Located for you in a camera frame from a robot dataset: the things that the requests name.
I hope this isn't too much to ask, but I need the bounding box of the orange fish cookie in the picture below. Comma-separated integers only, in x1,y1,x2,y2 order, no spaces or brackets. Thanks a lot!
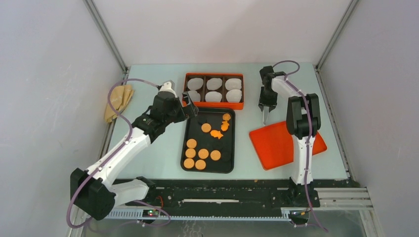
221,120,230,131
210,130,223,139

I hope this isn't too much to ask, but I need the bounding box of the beige cloth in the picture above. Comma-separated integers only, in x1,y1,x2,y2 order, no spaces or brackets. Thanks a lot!
104,84,134,123

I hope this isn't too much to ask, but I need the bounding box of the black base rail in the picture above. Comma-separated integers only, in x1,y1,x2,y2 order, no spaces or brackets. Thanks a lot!
145,179,373,224

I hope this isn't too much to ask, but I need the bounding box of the black cookie tray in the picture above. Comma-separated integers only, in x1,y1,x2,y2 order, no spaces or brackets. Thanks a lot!
180,108,235,174

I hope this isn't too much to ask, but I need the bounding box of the white paper cup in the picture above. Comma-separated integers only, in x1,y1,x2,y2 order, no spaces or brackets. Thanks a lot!
226,89,242,103
225,78,242,91
205,91,222,103
206,78,222,91
188,90,201,103
187,78,204,90

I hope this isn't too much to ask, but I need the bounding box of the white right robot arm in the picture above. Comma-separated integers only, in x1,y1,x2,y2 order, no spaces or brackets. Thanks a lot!
258,66,321,206

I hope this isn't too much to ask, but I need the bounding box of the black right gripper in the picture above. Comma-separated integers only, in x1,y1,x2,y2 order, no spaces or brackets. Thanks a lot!
257,87,278,112

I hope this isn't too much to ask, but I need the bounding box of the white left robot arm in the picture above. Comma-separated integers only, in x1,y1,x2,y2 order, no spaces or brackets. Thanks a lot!
70,91,199,220

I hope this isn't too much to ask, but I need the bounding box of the orange cookie box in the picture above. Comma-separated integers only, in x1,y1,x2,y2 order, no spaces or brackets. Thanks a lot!
184,73,244,110

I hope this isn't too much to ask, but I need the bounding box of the orange box lid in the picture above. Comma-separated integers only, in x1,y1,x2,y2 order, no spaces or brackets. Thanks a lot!
249,120,328,171

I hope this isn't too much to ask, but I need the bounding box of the round orange biscuit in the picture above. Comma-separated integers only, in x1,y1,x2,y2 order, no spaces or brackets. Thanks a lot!
195,159,206,170
186,139,197,149
183,158,195,169
210,150,221,161
201,123,211,133
185,148,196,158
198,149,210,159

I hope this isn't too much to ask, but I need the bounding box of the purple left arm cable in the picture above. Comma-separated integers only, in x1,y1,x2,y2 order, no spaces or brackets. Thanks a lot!
66,78,171,229

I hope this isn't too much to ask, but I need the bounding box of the round orange swirl cookie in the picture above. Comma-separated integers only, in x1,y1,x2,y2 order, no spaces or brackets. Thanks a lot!
222,113,231,121

